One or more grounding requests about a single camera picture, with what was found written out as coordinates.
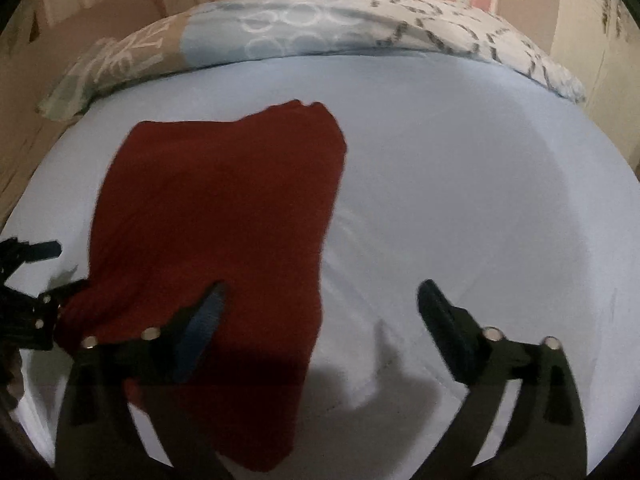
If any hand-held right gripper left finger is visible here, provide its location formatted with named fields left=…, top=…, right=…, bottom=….
left=54, top=281, right=236, bottom=480

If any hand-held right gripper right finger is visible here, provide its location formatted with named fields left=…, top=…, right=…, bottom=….
left=417, top=279, right=588, bottom=480

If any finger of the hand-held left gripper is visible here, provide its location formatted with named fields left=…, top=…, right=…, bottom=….
left=0, top=236, right=63, bottom=283
left=0, top=279, right=92, bottom=352

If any dark red knit garment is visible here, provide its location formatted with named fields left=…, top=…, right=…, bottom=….
left=52, top=100, right=349, bottom=473

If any light blue bed sheet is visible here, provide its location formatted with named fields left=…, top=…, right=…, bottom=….
left=0, top=52, right=640, bottom=480

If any beige bed board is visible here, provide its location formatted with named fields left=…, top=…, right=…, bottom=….
left=549, top=0, right=640, bottom=183
left=0, top=0, right=170, bottom=226

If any patterned grey white pillow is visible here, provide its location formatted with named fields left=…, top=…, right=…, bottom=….
left=37, top=0, right=587, bottom=122

